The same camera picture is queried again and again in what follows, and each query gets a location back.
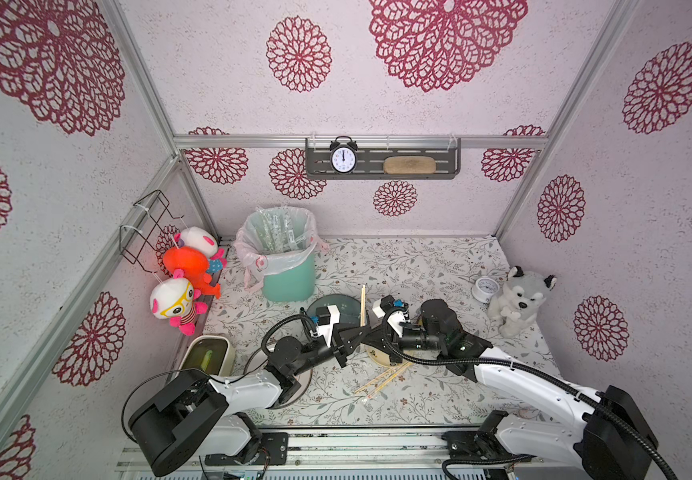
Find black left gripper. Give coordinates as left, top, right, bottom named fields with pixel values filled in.
left=293, top=327, right=365, bottom=380

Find disposable chopsticks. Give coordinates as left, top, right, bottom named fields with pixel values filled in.
left=360, top=284, right=368, bottom=327

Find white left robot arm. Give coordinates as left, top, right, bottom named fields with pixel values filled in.
left=128, top=325, right=371, bottom=477

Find pile of wrapped chopsticks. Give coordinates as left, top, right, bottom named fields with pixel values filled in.
left=353, top=362, right=412, bottom=399

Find cream yellow plate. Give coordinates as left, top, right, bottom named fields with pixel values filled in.
left=364, top=346, right=404, bottom=368

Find dark green glass plate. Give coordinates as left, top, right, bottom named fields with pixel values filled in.
left=306, top=294, right=362, bottom=327

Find white orange patterned plate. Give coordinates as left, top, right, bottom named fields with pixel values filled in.
left=244, top=348, right=313, bottom=410

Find small white round gauge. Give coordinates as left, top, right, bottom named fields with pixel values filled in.
left=472, top=275, right=500, bottom=304

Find green trash bin with bag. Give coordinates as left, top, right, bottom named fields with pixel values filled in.
left=234, top=206, right=328, bottom=302

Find white container green inside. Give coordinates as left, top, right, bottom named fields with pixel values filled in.
left=180, top=334, right=236, bottom=377

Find husky plush toy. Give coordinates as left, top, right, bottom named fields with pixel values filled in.
left=487, top=265, right=558, bottom=338

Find red orange plush toy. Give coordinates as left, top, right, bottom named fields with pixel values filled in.
left=163, top=246, right=221, bottom=299

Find white plush doll yellow glasses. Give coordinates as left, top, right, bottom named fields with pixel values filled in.
left=150, top=270, right=208, bottom=336

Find white pink plush doll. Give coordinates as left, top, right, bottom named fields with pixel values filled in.
left=174, top=227, right=225, bottom=260

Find wooden brush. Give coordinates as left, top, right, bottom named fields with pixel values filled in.
left=383, top=156, right=437, bottom=176

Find black alarm clock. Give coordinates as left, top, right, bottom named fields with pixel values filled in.
left=330, top=135, right=359, bottom=174

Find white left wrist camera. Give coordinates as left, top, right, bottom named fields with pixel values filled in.
left=315, top=304, right=341, bottom=347

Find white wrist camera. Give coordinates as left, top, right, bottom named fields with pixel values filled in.
left=372, top=295, right=410, bottom=338
left=315, top=304, right=341, bottom=347

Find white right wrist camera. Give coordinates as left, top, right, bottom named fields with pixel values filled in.
left=372, top=295, right=410, bottom=338

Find metal base rail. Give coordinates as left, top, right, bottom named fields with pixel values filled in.
left=114, top=425, right=563, bottom=480

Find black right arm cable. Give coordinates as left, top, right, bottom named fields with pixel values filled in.
left=380, top=308, right=678, bottom=480

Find grey wall shelf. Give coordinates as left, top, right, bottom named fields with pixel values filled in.
left=304, top=137, right=461, bottom=180

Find black wire rack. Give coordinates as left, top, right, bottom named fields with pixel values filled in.
left=118, top=189, right=184, bottom=274

